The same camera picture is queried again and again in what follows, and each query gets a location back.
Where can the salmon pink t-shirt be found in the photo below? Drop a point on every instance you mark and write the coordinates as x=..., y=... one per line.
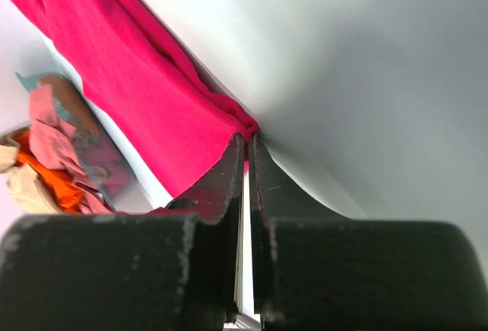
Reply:
x=61, y=122

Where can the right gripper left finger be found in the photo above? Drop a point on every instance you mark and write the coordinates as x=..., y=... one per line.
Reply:
x=173, y=269

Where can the magenta red t-shirt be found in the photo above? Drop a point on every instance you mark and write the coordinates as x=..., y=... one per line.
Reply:
x=134, y=70

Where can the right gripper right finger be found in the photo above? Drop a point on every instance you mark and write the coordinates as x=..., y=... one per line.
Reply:
x=315, y=269

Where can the blue plastic laundry basket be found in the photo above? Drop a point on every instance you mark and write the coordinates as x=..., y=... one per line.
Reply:
x=106, y=165

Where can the orange t-shirt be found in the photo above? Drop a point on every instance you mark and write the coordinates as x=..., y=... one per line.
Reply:
x=58, y=182

